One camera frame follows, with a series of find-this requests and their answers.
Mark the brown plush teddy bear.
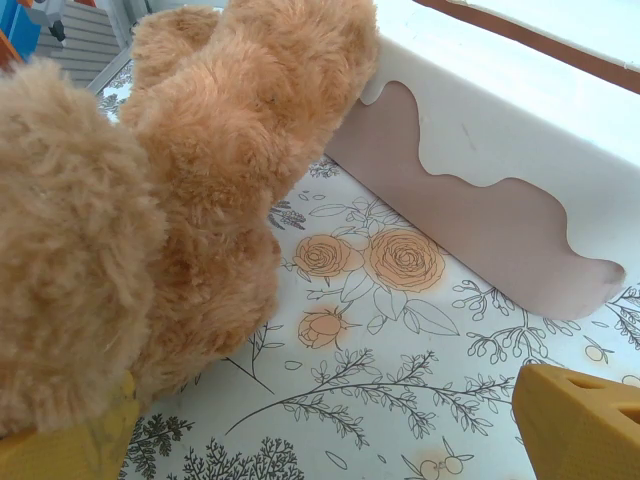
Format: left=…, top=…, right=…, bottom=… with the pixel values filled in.
left=0, top=0, right=381, bottom=441

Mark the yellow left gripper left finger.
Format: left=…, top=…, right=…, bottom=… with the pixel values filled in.
left=0, top=372, right=139, bottom=480

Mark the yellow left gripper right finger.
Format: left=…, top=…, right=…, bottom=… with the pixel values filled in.
left=511, top=363, right=640, bottom=480

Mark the white and pink tissue box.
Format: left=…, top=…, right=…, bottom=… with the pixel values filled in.
left=324, top=0, right=640, bottom=321

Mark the aluminium frame side rail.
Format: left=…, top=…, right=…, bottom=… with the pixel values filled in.
left=37, top=0, right=136, bottom=96

